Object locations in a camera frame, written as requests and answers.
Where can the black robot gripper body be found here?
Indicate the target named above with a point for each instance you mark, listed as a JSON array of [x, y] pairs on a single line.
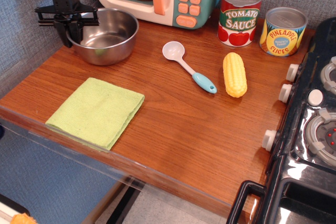
[[66, 11]]

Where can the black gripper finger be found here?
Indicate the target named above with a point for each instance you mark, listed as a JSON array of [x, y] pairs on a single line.
[[62, 32], [76, 28]]

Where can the stainless steel pan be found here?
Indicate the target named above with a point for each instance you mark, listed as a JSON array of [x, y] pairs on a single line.
[[110, 42]]

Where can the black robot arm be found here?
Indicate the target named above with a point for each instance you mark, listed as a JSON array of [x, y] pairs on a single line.
[[68, 17]]

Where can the green folded cloth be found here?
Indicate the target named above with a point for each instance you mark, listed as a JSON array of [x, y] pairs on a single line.
[[97, 113]]

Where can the clear acrylic edge guard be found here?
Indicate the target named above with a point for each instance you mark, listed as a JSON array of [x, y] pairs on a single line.
[[106, 161]]

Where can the tomato sauce can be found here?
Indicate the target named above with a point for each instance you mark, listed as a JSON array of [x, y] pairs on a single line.
[[237, 21]]

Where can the yellow toy corn cob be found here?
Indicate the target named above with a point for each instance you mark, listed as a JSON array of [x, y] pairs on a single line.
[[234, 75]]

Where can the orange object bottom left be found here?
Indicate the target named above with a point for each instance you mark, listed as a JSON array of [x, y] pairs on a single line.
[[23, 219]]

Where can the pineapple slices can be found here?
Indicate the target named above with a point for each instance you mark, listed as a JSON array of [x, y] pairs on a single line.
[[283, 31]]

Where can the black toy stove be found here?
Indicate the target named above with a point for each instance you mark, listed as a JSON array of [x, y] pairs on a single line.
[[300, 175]]

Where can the white spoon teal handle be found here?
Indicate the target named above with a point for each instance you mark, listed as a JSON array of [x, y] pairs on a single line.
[[174, 51]]

